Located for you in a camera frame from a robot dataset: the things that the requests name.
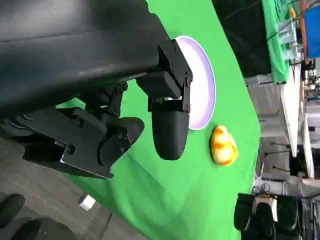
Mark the lilac plate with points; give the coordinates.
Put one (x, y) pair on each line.
(202, 87)

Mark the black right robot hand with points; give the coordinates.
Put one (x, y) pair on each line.
(265, 220)

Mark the small white block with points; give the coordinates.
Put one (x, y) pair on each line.
(86, 202)

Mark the orange and white bread roll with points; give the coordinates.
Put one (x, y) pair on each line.
(222, 147)

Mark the black robot foot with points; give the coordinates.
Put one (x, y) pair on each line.
(28, 231)
(11, 207)

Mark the black curtain backdrop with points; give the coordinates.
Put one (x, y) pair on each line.
(240, 37)

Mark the green cloth banner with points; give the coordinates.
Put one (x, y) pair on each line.
(275, 50)

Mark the blue box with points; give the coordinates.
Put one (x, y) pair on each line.
(312, 32)

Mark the white workshop table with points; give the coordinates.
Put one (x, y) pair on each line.
(291, 112)

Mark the green table cloth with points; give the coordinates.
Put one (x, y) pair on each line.
(175, 200)

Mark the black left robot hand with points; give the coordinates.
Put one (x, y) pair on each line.
(75, 50)

